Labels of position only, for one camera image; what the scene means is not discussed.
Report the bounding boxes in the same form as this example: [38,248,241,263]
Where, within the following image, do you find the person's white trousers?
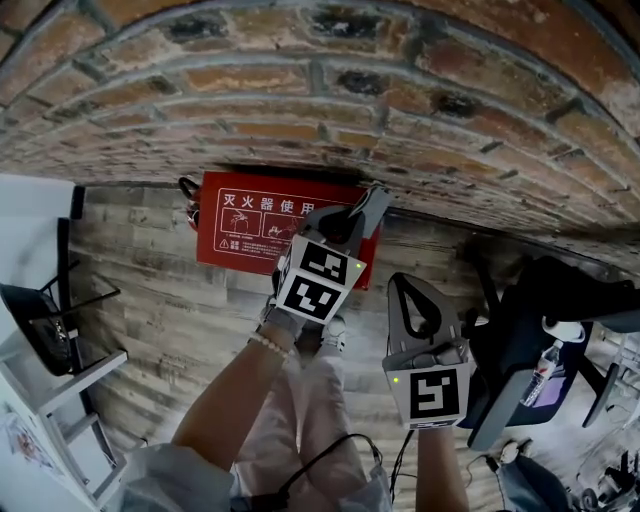
[234,344,371,501]

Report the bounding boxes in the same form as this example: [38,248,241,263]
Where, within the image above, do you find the red fire extinguisher box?
[195,170,384,291]

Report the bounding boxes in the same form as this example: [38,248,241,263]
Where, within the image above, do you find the person's light gray shirt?
[122,442,394,512]

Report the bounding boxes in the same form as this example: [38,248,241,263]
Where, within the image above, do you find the white mug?
[542,314,586,344]

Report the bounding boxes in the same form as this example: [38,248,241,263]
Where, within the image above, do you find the person's left hand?
[258,296,330,347]

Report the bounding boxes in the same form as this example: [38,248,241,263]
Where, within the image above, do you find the black handbag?
[0,282,81,377]

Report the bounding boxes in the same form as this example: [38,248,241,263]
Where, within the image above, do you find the black office chair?
[457,234,640,451]

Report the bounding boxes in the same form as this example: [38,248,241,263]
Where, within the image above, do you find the black metal frame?
[39,217,121,321]

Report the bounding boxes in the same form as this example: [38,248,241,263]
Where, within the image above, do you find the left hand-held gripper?
[272,202,387,327]

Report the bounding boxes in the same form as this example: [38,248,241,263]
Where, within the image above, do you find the printed picture sheet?
[0,404,54,474]

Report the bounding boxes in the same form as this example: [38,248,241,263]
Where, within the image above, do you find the person's left forearm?
[171,329,296,469]

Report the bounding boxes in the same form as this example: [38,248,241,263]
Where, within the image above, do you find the person's right white sneaker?
[319,314,349,351]

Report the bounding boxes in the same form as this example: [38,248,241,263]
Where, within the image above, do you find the red fire extinguisher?
[178,176,203,231]

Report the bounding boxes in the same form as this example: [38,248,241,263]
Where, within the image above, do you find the clear plastic water bottle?
[518,339,565,407]

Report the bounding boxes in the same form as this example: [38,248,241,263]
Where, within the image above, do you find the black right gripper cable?
[389,429,416,505]

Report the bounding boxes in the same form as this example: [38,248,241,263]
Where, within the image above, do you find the white shelf unit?
[0,319,129,512]

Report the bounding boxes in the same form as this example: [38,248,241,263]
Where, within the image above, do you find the person's right forearm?
[415,424,471,512]

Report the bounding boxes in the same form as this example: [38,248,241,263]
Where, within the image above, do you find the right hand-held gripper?
[382,272,471,431]

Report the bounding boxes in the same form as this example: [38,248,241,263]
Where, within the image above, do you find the white bead bracelet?
[248,332,294,364]

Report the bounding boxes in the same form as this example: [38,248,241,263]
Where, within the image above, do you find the tangle of black cables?
[574,449,640,512]

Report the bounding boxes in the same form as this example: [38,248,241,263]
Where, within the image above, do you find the black looped waist cable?
[269,432,384,506]

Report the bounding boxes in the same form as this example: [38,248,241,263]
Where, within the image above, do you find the purple paper sheet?
[532,377,569,409]

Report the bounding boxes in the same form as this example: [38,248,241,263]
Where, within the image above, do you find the gray wiping cloth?
[347,182,394,239]

